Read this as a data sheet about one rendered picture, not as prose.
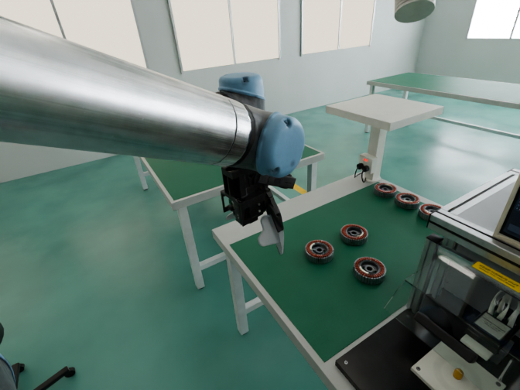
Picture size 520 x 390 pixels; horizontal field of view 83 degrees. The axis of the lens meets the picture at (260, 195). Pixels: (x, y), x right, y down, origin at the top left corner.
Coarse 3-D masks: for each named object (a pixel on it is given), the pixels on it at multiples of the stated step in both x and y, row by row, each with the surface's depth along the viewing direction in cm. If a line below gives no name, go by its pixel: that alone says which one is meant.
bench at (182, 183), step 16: (144, 160) 216; (160, 160) 213; (304, 160) 200; (320, 160) 208; (144, 176) 327; (160, 176) 190; (176, 176) 189; (192, 176) 187; (208, 176) 186; (176, 192) 171; (192, 192) 170; (208, 192) 171; (272, 192) 277; (176, 208) 164; (192, 240) 183; (192, 256) 188; (224, 256) 204
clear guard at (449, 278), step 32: (448, 256) 71; (480, 256) 70; (416, 288) 63; (448, 288) 63; (480, 288) 62; (448, 320) 58; (480, 320) 56; (512, 320) 55; (448, 352) 56; (480, 352) 53; (512, 352) 50; (480, 384) 51; (512, 384) 49
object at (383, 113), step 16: (368, 96) 152; (384, 96) 150; (336, 112) 138; (352, 112) 129; (368, 112) 128; (384, 112) 126; (400, 112) 125; (416, 112) 124; (432, 112) 126; (384, 128) 118; (368, 144) 161; (384, 144) 159; (368, 160) 159; (368, 176) 169
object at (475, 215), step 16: (512, 176) 91; (480, 192) 85; (496, 192) 84; (448, 208) 79; (464, 208) 78; (480, 208) 78; (496, 208) 78; (432, 224) 78; (448, 224) 74; (464, 224) 73; (480, 224) 72; (496, 224) 72; (464, 240) 72; (480, 240) 68; (496, 240) 67; (496, 256) 67; (512, 256) 64
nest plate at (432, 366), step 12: (420, 360) 78; (432, 360) 78; (444, 360) 78; (420, 372) 75; (432, 372) 75; (444, 372) 75; (432, 384) 73; (444, 384) 73; (456, 384) 72; (468, 384) 72
